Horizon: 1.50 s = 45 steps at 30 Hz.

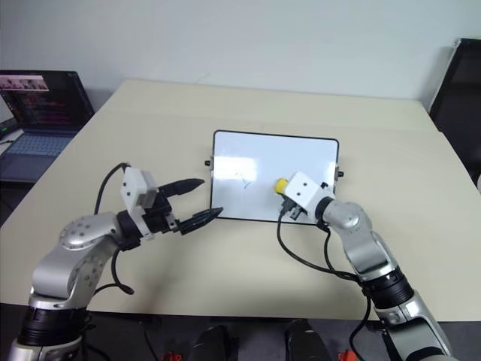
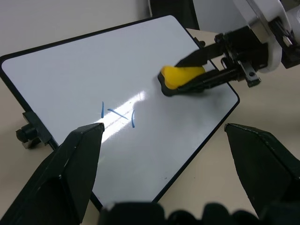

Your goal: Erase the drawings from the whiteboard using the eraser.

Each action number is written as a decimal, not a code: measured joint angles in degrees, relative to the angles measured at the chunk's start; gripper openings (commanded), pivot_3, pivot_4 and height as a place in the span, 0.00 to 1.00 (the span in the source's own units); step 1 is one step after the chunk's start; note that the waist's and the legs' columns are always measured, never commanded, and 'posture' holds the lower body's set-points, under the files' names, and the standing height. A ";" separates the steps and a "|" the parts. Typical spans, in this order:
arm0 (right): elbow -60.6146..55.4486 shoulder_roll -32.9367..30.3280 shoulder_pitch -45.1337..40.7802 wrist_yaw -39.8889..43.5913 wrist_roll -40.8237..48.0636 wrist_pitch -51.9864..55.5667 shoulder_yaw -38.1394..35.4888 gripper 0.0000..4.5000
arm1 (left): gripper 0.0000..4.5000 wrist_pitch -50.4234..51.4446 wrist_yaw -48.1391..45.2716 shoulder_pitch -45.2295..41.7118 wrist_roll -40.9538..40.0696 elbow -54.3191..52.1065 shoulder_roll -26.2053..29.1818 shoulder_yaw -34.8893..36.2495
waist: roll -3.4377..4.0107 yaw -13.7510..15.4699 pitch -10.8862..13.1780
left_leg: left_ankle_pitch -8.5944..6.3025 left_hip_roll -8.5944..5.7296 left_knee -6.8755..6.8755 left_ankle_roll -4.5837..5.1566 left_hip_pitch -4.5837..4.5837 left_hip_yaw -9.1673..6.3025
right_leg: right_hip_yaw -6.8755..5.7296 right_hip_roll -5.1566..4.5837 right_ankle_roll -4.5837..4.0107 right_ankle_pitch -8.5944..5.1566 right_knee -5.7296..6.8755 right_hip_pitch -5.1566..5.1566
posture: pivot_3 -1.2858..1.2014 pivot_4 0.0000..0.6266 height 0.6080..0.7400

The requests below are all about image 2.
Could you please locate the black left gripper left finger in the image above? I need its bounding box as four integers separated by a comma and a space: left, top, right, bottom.
0, 122, 105, 225

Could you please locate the black whiteboard stand clamp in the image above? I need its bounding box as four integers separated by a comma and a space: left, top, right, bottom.
193, 37, 206, 49
15, 112, 58, 150

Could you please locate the black-framed whiteboard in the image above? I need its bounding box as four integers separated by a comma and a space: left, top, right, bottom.
0, 15, 240, 210

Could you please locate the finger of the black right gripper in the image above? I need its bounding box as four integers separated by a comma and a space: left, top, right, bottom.
177, 67, 238, 95
175, 42, 226, 68

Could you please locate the yellow eraser with black base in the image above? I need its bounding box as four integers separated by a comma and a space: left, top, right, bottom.
157, 65, 207, 97

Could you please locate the dark object behind table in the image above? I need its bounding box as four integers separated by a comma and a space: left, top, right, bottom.
148, 0, 200, 30

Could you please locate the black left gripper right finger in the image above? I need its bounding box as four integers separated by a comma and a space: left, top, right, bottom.
224, 123, 300, 218

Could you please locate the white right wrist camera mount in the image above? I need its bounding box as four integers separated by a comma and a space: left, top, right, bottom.
246, 0, 295, 74

